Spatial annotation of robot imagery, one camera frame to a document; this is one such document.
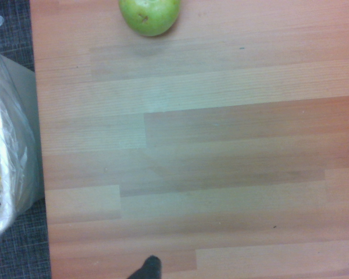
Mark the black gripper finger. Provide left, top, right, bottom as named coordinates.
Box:
left=126, top=255, right=162, bottom=279

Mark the green apple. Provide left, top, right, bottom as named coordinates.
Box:
left=117, top=0, right=181, bottom=37

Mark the clear plastic bin liner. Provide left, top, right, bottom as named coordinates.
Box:
left=0, top=15, right=44, bottom=242

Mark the grey trash bin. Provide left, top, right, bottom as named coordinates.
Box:
left=0, top=54, right=45, bottom=204

